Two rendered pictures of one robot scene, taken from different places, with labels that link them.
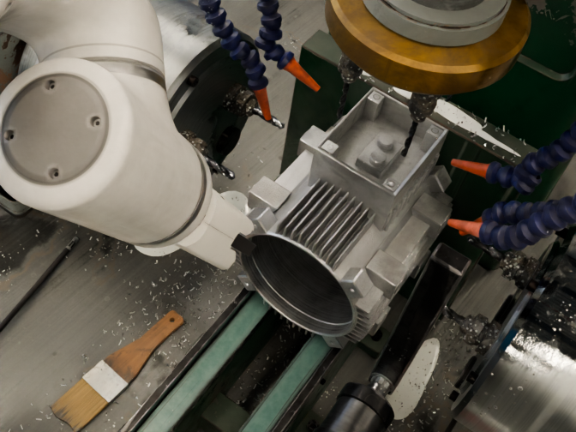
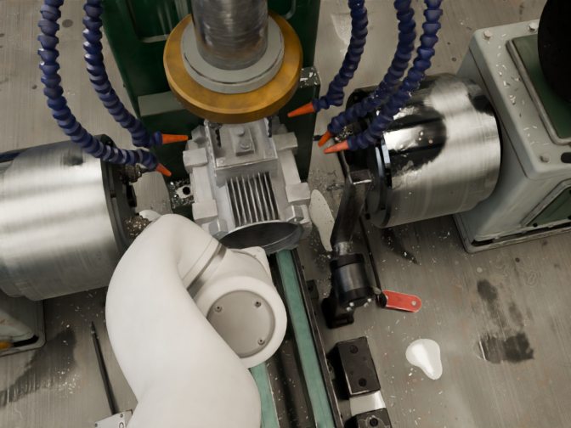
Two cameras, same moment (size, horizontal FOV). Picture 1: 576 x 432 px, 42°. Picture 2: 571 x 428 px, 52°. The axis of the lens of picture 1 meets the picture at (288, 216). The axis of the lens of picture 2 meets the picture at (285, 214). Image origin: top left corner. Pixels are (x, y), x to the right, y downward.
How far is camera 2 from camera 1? 0.30 m
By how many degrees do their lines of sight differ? 23
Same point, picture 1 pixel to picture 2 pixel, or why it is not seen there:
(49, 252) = (84, 345)
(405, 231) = (284, 164)
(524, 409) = (417, 200)
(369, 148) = (234, 142)
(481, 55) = (291, 67)
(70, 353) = not seen: hidden behind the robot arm
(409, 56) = (262, 100)
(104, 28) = (190, 254)
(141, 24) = (195, 232)
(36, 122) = (229, 329)
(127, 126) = (272, 291)
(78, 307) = not seen: hidden behind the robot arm
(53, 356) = not seen: hidden behind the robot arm
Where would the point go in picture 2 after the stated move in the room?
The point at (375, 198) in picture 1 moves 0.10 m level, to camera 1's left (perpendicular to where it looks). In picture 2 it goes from (266, 166) to (214, 201)
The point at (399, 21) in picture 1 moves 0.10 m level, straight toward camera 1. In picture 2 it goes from (243, 87) to (285, 148)
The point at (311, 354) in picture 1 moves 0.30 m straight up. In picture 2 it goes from (285, 261) to (291, 189)
